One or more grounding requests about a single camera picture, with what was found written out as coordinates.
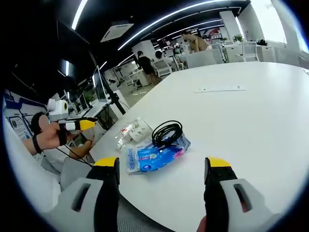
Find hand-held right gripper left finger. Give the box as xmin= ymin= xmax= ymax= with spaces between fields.
xmin=45 ymin=156 xmax=121 ymax=232

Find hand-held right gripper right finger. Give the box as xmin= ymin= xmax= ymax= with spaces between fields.
xmin=204 ymin=156 xmax=283 ymax=232

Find clear plastic bag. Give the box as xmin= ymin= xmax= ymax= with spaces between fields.
xmin=115 ymin=123 xmax=136 ymax=151

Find white green-print packet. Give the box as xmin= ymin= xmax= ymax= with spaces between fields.
xmin=127 ymin=117 xmax=153 ymax=142

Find white blue plastic packet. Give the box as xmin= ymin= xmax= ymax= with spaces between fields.
xmin=126 ymin=134 xmax=192 ymax=175

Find blue wipes packet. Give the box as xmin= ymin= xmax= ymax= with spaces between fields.
xmin=136 ymin=142 xmax=187 ymax=173

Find person's left hand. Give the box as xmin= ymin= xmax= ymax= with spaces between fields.
xmin=39 ymin=121 xmax=82 ymax=150

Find person's right hand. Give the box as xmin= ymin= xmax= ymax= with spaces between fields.
xmin=196 ymin=215 xmax=209 ymax=232

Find black stand pole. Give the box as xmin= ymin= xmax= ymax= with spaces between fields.
xmin=88 ymin=50 xmax=126 ymax=116

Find black wristband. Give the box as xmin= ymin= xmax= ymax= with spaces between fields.
xmin=32 ymin=134 xmax=43 ymax=154

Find grey fabric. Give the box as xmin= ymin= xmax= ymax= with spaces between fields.
xmin=59 ymin=157 xmax=95 ymax=191

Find grey mesh chair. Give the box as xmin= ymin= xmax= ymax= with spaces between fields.
xmin=117 ymin=199 xmax=174 ymax=232

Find white rolling chair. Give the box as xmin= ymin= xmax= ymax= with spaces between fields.
xmin=128 ymin=73 xmax=143 ymax=94

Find white fabric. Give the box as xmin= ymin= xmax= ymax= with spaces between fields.
xmin=4 ymin=116 xmax=61 ymax=201

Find ceiling air conditioner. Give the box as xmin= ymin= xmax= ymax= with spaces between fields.
xmin=99 ymin=23 xmax=135 ymax=44

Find white office chair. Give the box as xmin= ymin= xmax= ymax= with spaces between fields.
xmin=235 ymin=41 xmax=260 ymax=62
xmin=154 ymin=59 xmax=173 ymax=78

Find white table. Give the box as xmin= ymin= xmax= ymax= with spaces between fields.
xmin=88 ymin=61 xmax=309 ymax=232

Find thin black cable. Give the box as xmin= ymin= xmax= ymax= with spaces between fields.
xmin=56 ymin=134 xmax=95 ymax=168

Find wall poster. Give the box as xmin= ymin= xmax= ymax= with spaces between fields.
xmin=4 ymin=89 xmax=48 ymax=141

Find white table cable cover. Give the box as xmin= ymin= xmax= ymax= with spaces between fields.
xmin=194 ymin=84 xmax=247 ymax=93

